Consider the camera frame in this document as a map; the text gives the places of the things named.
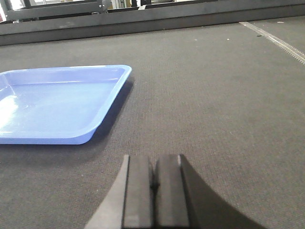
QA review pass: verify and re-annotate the toothed metal strip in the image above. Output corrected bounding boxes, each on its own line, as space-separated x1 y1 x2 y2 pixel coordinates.
239 21 305 65

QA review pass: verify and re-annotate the dark metal table edge rail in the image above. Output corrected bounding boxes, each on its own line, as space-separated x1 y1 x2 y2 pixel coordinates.
0 0 305 46

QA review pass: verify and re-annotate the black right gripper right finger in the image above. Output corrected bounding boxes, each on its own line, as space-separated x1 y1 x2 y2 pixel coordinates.
155 155 263 229

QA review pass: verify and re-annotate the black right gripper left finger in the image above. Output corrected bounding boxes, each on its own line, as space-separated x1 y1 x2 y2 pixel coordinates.
85 155 153 229

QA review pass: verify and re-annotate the light blue plastic tray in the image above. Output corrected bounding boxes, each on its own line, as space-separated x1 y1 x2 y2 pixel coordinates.
0 65 132 145

